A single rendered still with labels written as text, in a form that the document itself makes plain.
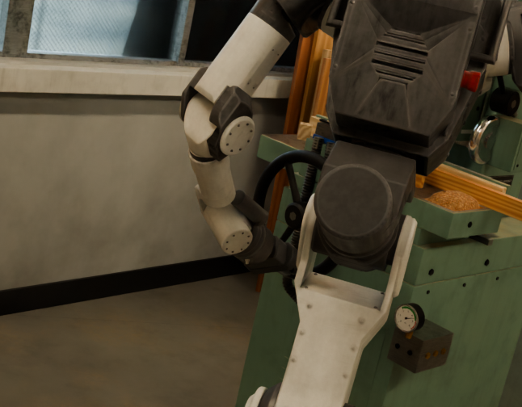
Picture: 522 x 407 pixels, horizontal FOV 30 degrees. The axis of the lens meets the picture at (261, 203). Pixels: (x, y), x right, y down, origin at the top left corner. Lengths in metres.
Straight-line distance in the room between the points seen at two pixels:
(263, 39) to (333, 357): 0.55
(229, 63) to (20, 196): 1.67
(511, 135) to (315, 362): 1.01
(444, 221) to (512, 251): 0.42
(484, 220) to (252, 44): 0.80
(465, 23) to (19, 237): 2.11
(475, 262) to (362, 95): 0.96
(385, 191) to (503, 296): 1.21
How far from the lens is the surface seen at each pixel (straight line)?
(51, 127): 3.26
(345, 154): 1.51
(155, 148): 3.58
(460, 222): 2.17
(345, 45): 1.53
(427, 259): 2.21
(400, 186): 1.46
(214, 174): 1.78
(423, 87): 1.51
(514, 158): 2.42
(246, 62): 1.70
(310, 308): 1.60
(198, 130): 1.74
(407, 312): 2.15
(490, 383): 2.73
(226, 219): 1.90
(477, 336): 2.56
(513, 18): 1.70
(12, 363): 3.09
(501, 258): 2.50
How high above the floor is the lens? 1.39
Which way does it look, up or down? 15 degrees down
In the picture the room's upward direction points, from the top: 12 degrees clockwise
